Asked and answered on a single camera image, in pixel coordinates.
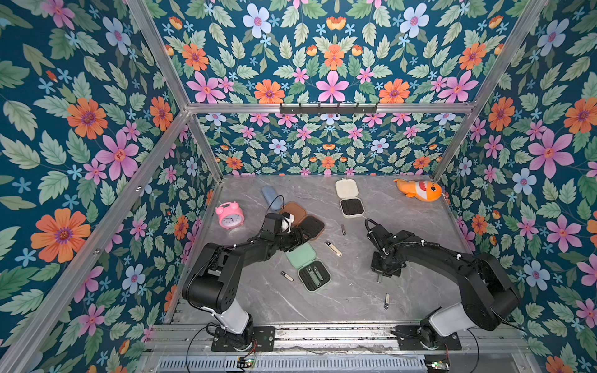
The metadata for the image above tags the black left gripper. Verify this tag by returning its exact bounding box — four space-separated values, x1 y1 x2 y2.
272 227 313 253

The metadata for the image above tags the green large nail clipper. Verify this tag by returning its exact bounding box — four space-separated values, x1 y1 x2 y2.
306 267 320 288

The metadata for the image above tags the green slanted nail clipper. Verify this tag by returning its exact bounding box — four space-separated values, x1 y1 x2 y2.
312 266 323 285

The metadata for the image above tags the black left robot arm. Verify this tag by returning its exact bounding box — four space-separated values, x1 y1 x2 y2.
182 213 306 335

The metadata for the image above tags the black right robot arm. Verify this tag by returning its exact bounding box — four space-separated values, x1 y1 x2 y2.
365 219 521 346

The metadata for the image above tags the brown clipper case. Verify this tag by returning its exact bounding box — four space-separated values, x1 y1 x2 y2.
281 202 325 240

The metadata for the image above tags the small cream nail clipper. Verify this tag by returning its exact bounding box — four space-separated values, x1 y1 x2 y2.
281 271 295 282

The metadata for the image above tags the mint green clipper case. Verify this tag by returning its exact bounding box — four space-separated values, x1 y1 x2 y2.
285 242 331 292

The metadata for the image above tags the cream clipper case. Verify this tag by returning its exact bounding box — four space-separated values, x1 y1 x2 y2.
334 178 365 219

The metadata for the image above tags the blue denim pouch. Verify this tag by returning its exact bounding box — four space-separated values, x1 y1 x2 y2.
261 185 285 211

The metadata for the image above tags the pink alarm clock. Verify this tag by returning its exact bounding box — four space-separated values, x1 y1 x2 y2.
215 202 244 230

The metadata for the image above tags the orange clownfish plush toy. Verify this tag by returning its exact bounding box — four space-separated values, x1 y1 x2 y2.
393 179 442 202

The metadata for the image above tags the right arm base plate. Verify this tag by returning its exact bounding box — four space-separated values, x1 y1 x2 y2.
391 326 462 351

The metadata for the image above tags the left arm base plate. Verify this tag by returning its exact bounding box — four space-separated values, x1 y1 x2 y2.
211 326 276 353

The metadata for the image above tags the black hook rail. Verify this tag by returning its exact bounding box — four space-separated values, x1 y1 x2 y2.
278 103 378 116

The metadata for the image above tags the aluminium front rail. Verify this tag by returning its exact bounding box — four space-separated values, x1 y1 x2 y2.
144 321 531 355

